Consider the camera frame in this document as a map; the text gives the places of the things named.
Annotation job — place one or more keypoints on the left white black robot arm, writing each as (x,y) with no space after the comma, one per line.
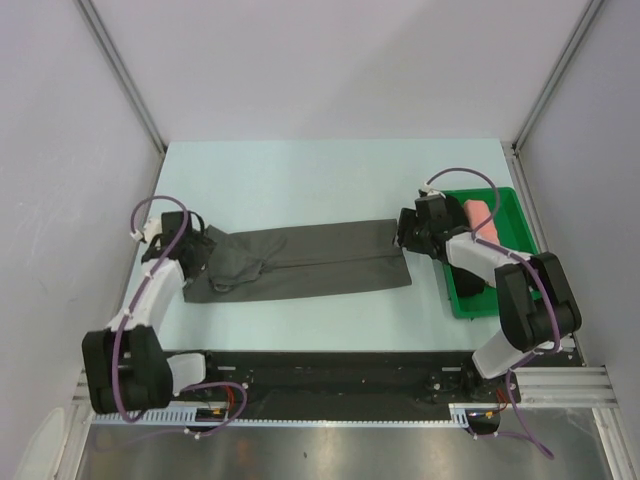
(127,370)

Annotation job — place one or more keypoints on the right aluminium corner post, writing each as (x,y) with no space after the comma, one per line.
(578,35)

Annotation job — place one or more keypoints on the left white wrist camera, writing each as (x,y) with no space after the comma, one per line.
(151,228)

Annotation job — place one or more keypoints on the green plastic tray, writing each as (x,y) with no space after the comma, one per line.
(514,233)

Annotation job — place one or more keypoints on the white slotted cable duct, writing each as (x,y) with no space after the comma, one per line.
(184,416)

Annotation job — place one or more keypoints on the pink rolled t shirt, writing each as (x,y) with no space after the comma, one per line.
(478,214)

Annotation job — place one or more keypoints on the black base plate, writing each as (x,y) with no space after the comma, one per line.
(348,386)

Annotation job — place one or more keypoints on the left aluminium corner post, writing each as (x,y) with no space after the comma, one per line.
(108,48)

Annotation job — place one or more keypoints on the aluminium frame rail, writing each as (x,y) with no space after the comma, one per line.
(565,387)

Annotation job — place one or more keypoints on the grey t shirt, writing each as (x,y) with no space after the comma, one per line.
(299,262)

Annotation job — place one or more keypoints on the aluminium corner post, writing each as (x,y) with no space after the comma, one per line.
(108,48)
(578,35)

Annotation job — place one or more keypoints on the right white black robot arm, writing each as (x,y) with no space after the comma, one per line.
(536,305)

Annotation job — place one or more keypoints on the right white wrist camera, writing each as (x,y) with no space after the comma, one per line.
(426,190)

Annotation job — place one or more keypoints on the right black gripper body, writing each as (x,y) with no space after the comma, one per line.
(415,233)

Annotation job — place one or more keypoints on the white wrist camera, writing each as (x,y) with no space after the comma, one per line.
(151,228)
(426,190)

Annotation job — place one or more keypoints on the black rolled t shirt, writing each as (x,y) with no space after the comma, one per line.
(467,284)

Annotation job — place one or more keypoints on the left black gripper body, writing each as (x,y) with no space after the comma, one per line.
(203,249)

